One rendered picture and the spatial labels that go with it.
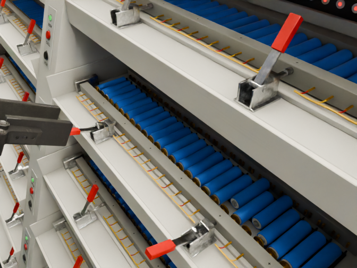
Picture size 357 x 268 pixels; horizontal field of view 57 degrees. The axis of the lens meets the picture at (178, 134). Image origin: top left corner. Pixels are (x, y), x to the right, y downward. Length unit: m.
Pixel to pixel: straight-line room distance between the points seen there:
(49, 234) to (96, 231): 0.29
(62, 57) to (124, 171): 0.29
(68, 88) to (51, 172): 0.22
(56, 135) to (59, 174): 0.44
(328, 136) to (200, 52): 0.20
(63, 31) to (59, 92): 0.13
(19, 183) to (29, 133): 0.77
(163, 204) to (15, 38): 0.74
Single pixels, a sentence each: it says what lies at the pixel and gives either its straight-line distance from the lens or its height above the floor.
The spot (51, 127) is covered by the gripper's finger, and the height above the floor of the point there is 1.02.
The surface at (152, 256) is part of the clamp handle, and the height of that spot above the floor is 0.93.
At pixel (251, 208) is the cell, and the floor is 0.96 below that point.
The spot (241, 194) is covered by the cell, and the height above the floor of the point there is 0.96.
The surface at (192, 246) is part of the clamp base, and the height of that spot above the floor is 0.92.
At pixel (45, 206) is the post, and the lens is 0.91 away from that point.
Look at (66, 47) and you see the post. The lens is 0.71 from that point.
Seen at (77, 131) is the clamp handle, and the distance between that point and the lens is 0.56.
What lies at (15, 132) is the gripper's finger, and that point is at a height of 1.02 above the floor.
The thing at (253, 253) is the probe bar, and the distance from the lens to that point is 0.41.
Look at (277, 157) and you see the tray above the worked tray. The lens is 0.31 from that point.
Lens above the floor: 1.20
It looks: 25 degrees down
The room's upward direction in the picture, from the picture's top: 18 degrees clockwise
